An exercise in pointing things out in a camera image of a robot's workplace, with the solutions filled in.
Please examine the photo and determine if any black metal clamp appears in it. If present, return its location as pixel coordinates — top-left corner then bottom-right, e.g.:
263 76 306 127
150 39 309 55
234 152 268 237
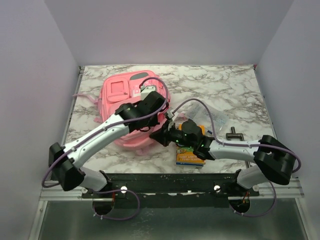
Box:
225 126 252 168

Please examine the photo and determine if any orange treehouse book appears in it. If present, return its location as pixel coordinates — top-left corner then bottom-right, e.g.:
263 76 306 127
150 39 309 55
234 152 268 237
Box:
178 121 205 136

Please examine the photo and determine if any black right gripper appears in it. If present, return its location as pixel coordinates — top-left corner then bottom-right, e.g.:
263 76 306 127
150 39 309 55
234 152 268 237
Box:
149 120 195 150

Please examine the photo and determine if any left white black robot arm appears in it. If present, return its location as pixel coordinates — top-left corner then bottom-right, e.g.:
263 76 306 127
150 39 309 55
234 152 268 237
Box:
49 91 167 198

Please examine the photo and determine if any pink student backpack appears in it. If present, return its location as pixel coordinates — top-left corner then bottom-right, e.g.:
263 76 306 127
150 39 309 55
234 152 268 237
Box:
75 70 166 155

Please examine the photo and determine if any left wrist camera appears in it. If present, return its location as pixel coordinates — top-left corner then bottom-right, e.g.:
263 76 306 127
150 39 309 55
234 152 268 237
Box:
140 85 157 101

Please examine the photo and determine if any aluminium rail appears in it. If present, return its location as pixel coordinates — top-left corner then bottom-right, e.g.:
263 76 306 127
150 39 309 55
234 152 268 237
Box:
39 178 305 201

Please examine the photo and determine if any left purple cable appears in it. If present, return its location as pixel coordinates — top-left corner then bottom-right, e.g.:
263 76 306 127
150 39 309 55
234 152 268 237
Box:
41 76 169 221

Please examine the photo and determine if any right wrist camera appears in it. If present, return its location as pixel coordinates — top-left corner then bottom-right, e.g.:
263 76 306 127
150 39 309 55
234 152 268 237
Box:
164 110 178 125

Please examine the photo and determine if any blue treehouse book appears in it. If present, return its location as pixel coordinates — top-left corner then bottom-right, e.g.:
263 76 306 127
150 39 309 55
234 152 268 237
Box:
175 146 206 167

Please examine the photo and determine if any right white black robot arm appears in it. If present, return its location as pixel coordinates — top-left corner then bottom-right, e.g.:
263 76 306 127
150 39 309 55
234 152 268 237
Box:
150 119 295 196

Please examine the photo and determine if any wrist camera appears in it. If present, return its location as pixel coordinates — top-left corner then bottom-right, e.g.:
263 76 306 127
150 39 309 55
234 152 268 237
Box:
164 110 178 125
140 85 157 101

